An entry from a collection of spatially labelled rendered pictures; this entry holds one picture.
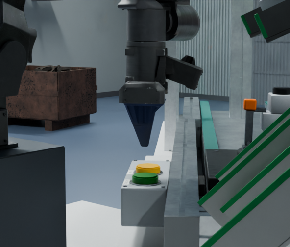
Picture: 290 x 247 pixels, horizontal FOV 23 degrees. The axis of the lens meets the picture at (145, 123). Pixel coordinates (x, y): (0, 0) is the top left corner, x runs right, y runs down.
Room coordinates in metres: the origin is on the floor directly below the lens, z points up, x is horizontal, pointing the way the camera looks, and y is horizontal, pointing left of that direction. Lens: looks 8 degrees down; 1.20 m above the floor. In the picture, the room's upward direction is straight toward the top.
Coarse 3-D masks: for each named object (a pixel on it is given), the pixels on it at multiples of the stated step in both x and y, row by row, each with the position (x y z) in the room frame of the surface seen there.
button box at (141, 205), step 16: (144, 160) 1.23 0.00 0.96; (128, 176) 1.10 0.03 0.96; (160, 176) 1.10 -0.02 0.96; (128, 192) 1.02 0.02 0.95; (144, 192) 1.02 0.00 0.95; (160, 192) 1.02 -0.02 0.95; (128, 208) 1.02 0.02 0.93; (144, 208) 1.02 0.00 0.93; (160, 208) 1.02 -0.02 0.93; (128, 224) 1.02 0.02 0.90; (144, 224) 1.02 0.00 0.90; (160, 224) 1.02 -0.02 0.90
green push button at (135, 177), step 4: (132, 176) 1.05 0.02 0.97; (136, 176) 1.05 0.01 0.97; (140, 176) 1.04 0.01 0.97; (144, 176) 1.04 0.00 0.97; (148, 176) 1.04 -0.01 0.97; (152, 176) 1.04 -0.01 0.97; (156, 176) 1.05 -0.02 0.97; (132, 180) 1.05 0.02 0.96; (136, 180) 1.04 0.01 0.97; (140, 180) 1.04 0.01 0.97; (144, 180) 1.04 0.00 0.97; (148, 180) 1.04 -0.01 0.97; (152, 180) 1.04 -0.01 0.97; (156, 180) 1.05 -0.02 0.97
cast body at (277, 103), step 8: (272, 88) 1.16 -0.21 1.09; (280, 88) 1.14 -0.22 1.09; (288, 88) 1.15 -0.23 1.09; (272, 96) 1.14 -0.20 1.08; (280, 96) 1.14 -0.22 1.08; (288, 96) 1.14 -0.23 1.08; (272, 104) 1.14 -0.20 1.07; (280, 104) 1.14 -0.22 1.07; (288, 104) 1.14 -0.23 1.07; (264, 112) 1.15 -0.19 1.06; (272, 112) 1.14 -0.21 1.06; (280, 112) 1.14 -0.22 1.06; (264, 120) 1.14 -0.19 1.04; (272, 120) 1.14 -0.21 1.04; (264, 128) 1.14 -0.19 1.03
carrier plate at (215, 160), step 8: (208, 152) 1.25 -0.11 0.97; (216, 152) 1.25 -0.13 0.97; (224, 152) 1.25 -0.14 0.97; (232, 152) 1.25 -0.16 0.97; (208, 160) 1.18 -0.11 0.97; (216, 160) 1.18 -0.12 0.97; (224, 160) 1.18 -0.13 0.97; (208, 168) 1.11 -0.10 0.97; (216, 168) 1.11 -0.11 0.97; (208, 176) 1.06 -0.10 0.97; (208, 184) 1.05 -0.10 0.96; (216, 184) 1.04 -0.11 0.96
